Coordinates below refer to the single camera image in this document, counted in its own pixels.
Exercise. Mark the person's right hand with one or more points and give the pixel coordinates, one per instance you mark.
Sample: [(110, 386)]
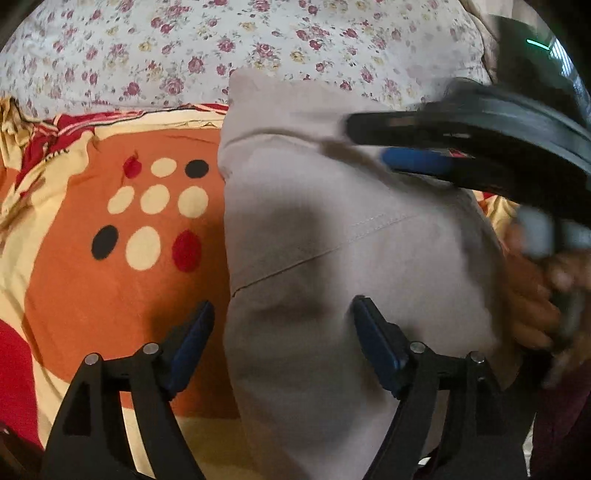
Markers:
[(532, 319)]

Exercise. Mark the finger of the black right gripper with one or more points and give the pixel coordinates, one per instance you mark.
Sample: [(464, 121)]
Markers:
[(552, 189), (443, 127)]

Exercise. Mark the orange red yellow blanket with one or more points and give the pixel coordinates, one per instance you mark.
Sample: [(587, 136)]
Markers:
[(112, 234)]

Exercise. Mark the floral white quilt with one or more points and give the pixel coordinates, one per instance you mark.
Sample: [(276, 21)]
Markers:
[(82, 56)]

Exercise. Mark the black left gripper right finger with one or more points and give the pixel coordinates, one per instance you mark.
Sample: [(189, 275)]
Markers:
[(452, 420)]

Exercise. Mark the beige jacket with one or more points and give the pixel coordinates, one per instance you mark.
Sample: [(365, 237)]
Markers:
[(310, 222)]

